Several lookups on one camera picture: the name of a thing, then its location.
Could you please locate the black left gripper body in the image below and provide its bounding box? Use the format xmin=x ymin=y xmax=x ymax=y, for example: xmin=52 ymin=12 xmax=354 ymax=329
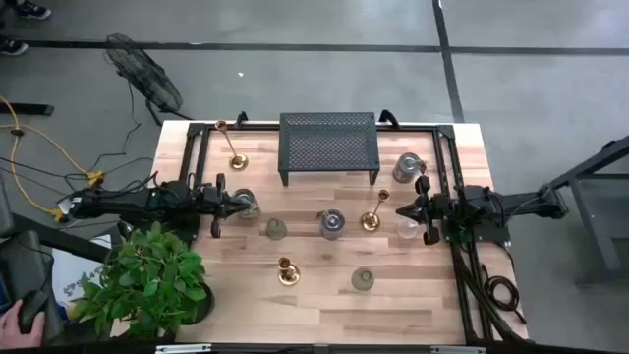
xmin=198 ymin=171 xmax=236 ymax=241

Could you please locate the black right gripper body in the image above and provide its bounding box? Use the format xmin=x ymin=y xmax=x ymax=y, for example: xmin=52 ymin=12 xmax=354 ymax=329
xmin=415 ymin=174 xmax=449 ymax=247

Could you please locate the clear glass jar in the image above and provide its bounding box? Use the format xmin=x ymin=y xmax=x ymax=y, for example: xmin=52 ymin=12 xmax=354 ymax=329
xmin=231 ymin=188 xmax=261 ymax=221

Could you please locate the clear ribbed glass candle holder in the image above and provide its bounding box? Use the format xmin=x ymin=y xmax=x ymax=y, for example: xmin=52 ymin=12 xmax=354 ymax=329
xmin=395 ymin=218 xmax=420 ymax=241

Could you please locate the grey glass jar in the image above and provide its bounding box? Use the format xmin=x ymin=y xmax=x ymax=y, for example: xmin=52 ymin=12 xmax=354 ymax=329
xmin=391 ymin=151 xmax=425 ymax=185
xmin=318 ymin=208 xmax=347 ymax=241

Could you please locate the green ribbed glass candle holder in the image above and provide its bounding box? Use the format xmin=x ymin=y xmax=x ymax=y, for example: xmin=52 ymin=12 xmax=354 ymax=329
xmin=264 ymin=217 xmax=288 ymax=242
xmin=350 ymin=266 xmax=375 ymax=292

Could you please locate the tall brass candlestick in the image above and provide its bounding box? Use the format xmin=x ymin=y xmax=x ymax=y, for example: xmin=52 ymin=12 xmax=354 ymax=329
xmin=214 ymin=119 xmax=250 ymax=172
xmin=361 ymin=189 xmax=392 ymax=233

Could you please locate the short brass candlestick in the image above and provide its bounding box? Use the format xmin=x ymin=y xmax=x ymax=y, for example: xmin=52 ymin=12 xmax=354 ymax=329
xmin=276 ymin=256 xmax=301 ymax=287

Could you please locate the black perforated metal shelf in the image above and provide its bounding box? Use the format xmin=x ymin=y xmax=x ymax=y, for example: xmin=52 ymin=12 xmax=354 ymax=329
xmin=277 ymin=111 xmax=381 ymax=187

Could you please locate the green potted plant black pot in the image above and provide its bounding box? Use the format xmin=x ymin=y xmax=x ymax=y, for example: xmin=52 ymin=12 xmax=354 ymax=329
xmin=66 ymin=220 xmax=216 ymax=340

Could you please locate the black floor fan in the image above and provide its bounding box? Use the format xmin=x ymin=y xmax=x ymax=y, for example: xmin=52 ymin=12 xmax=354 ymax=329
xmin=102 ymin=32 xmax=194 ymax=127

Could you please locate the white paper bag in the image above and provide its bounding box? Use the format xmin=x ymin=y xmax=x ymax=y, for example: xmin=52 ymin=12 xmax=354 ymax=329
xmin=50 ymin=234 xmax=120 ymax=316

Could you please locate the grey metal stand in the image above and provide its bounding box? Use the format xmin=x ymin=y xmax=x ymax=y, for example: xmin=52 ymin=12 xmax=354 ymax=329
xmin=540 ymin=135 xmax=629 ymax=287

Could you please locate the black side desk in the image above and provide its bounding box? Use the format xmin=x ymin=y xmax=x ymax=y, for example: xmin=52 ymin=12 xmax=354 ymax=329
xmin=0 ymin=229 xmax=66 ymax=348

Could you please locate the black floor bar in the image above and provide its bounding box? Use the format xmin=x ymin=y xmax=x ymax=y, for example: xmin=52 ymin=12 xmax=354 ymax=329
xmin=0 ymin=102 xmax=56 ymax=118

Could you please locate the black computer mouse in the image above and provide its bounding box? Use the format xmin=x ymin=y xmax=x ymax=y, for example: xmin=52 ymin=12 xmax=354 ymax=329
xmin=18 ymin=288 xmax=50 ymax=335

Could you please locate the person's hand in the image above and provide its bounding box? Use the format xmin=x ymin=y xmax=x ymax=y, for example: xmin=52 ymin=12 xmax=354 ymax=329
xmin=0 ymin=299 xmax=46 ymax=351

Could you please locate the person's dark shoe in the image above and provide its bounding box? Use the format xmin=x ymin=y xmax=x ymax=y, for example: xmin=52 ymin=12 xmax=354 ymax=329
xmin=0 ymin=37 xmax=29 ymax=57
xmin=14 ymin=0 xmax=52 ymax=21

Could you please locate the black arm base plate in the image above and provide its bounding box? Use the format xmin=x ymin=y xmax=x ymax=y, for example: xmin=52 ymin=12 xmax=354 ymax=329
xmin=438 ymin=204 xmax=512 ymax=246

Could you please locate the black aluminium table frame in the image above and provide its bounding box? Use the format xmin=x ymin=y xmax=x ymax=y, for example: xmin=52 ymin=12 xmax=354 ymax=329
xmin=177 ymin=121 xmax=530 ymax=345

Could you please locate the coiled black cable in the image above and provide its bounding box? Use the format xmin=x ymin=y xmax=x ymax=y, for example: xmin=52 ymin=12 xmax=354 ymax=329
xmin=481 ymin=264 xmax=528 ymax=325

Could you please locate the yellow extension cable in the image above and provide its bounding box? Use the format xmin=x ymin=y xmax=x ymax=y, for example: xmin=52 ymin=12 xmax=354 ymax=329
xmin=0 ymin=95 xmax=107 ymax=223

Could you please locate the silver aluminium bracket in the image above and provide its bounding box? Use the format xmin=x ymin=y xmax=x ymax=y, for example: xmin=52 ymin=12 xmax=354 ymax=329
xmin=429 ymin=345 xmax=487 ymax=354
xmin=154 ymin=343 xmax=213 ymax=354

